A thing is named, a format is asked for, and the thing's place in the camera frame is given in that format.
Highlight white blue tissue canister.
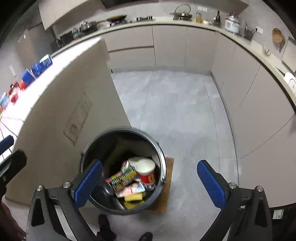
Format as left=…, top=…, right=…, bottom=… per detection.
left=0, top=92, right=10, bottom=113

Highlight black gas stove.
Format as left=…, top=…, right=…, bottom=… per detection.
left=109, top=16, right=155, bottom=27

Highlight yellow green drink can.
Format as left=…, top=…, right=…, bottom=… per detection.
left=106, top=168, right=137, bottom=191

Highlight white plate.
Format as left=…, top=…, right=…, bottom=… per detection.
left=284, top=72, right=296, bottom=94

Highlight small red pot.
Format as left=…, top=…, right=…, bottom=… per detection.
left=7, top=82, right=20, bottom=103

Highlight lower counter cabinets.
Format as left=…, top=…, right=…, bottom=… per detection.
left=51, top=17, right=296, bottom=209

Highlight yellow sponge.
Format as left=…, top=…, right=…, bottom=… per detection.
left=123, top=192, right=145, bottom=210

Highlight yellow red portrait can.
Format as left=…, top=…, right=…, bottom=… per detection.
left=121, top=160, right=132, bottom=173

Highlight orange plastic bag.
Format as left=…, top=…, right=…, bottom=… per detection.
left=19, top=80, right=28, bottom=91

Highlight beige refrigerator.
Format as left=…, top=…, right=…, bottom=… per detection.
left=16, top=22, right=54, bottom=73

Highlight yellow oil bottle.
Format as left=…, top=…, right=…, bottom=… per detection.
left=196, top=12, right=203, bottom=23

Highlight white blue paper cup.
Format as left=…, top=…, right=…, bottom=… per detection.
left=128, top=157, right=149, bottom=170

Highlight black lidded wok pot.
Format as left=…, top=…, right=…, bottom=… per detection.
left=79, top=20, right=98, bottom=33

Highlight beige cutting board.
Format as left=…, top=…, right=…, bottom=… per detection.
left=281, top=37, right=296, bottom=75

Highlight upper wall cabinets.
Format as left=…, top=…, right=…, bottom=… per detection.
left=39, top=1, right=250, bottom=35

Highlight black microwave oven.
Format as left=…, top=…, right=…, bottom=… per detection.
left=50, top=31, right=74, bottom=52

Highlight black utensil holder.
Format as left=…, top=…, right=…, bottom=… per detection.
left=243, top=22, right=258, bottom=41

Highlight black trash bucket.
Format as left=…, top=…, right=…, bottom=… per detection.
left=80, top=126, right=167, bottom=215

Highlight pink snack packet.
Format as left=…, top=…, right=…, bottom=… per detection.
left=115, top=182, right=145, bottom=198

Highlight frying pan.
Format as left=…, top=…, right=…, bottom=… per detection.
left=96, top=15, right=127, bottom=23

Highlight green ceramic vase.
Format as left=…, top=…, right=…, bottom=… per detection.
left=72, top=28, right=81, bottom=40

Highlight metal kettle on burner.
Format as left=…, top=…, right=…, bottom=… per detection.
left=173, top=4, right=192, bottom=21

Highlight dark wine bottle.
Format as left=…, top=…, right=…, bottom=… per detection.
left=213, top=10, right=221, bottom=26

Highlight blue pepsi can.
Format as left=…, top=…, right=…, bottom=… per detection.
left=31, top=54, right=53, bottom=78

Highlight round bamboo basket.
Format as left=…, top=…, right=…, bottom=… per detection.
left=272, top=28, right=285, bottom=53

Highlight white rice cooker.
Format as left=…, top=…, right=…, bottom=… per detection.
left=224, top=12, right=240, bottom=34

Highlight red paper cup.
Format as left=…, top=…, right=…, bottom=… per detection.
left=135, top=158, right=156, bottom=186

